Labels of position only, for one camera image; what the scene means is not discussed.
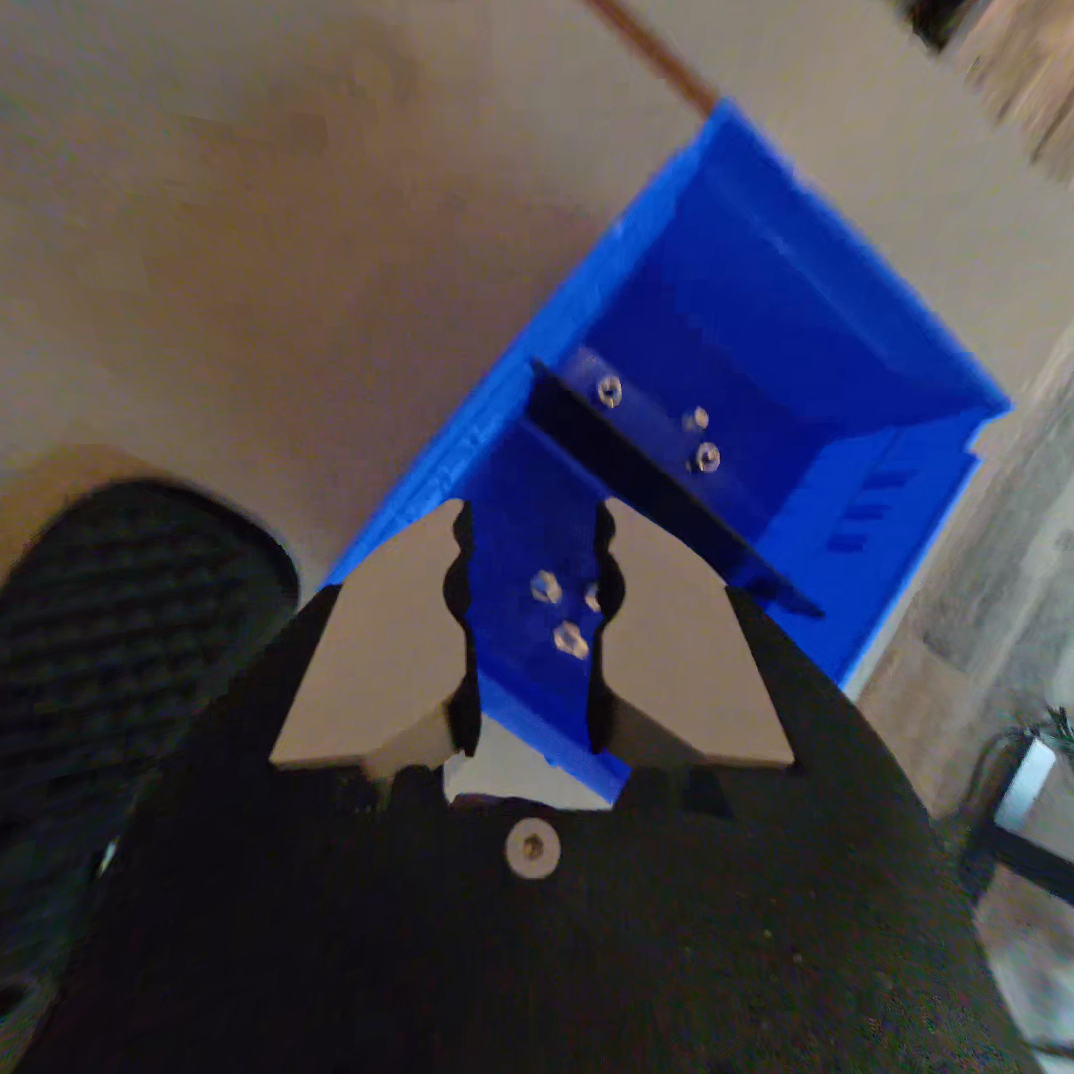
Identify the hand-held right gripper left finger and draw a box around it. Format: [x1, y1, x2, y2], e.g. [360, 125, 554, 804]
[268, 497, 483, 777]

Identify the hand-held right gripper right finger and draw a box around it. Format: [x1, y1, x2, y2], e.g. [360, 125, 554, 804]
[586, 497, 798, 769]

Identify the blue plastic bin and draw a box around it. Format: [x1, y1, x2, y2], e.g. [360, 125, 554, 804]
[323, 96, 1014, 804]

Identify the black mesh pad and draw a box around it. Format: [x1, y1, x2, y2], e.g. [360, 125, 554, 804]
[0, 477, 300, 849]

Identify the white furniture leg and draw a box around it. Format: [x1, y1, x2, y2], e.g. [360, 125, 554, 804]
[965, 726, 1074, 911]

